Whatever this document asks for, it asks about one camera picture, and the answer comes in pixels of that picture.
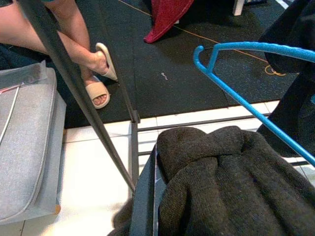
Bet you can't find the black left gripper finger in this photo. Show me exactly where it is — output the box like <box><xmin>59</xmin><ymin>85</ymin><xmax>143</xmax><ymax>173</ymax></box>
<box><xmin>129</xmin><ymin>144</ymin><xmax>162</xmax><ymax>236</ymax></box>

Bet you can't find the black printed t-shirt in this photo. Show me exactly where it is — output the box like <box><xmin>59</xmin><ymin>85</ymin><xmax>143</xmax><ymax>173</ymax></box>
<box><xmin>108</xmin><ymin>125</ymin><xmax>315</xmax><ymax>236</ymax></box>

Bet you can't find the blue plastic hanger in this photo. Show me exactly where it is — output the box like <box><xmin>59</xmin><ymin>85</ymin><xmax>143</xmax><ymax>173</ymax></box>
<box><xmin>193</xmin><ymin>41</ymin><xmax>315</xmax><ymax>168</ymax></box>

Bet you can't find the plain black t-shirt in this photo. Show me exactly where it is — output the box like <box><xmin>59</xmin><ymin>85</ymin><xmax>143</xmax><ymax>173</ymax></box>
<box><xmin>257</xmin><ymin>0</ymin><xmax>315</xmax><ymax>158</ymax></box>

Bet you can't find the beige slide sandal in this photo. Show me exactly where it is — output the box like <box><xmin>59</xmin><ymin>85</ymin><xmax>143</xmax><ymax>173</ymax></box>
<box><xmin>85</xmin><ymin>75</ymin><xmax>111</xmax><ymax>110</ymax></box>
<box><xmin>94</xmin><ymin>42</ymin><xmax>119</xmax><ymax>82</ymax></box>

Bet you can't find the grey padded ottoman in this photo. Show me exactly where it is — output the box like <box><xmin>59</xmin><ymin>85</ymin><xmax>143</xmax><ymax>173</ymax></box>
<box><xmin>0</xmin><ymin>61</ymin><xmax>67</xmax><ymax>226</ymax></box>

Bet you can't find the black metal clothes rack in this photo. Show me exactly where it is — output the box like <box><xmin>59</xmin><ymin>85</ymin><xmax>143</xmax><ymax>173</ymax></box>
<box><xmin>19</xmin><ymin>0</ymin><xmax>271</xmax><ymax>195</ymax></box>

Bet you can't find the grey plastic sheet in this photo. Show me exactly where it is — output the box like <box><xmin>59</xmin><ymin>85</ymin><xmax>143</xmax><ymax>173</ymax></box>
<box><xmin>0</xmin><ymin>61</ymin><xmax>49</xmax><ymax>86</ymax></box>

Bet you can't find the person in teal shorts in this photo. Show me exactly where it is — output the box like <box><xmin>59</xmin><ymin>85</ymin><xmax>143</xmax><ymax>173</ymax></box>
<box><xmin>0</xmin><ymin>0</ymin><xmax>111</xmax><ymax>110</ymax></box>

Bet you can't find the red cloth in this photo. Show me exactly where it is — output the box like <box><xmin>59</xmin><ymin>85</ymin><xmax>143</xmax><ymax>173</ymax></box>
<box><xmin>143</xmin><ymin>0</ymin><xmax>195</xmax><ymax>44</ymax></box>

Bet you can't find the white cable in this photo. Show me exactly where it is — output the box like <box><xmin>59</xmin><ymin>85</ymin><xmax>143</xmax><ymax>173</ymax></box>
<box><xmin>0</xmin><ymin>86</ymin><xmax>20</xmax><ymax>143</ymax></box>

